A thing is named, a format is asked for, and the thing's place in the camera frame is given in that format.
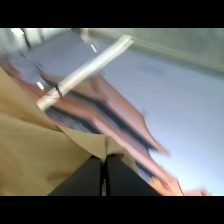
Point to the tan garment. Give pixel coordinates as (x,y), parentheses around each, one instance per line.
(30,150)

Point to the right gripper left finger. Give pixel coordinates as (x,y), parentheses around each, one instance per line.
(85,180)

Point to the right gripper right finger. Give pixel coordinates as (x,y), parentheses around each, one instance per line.
(125,180)

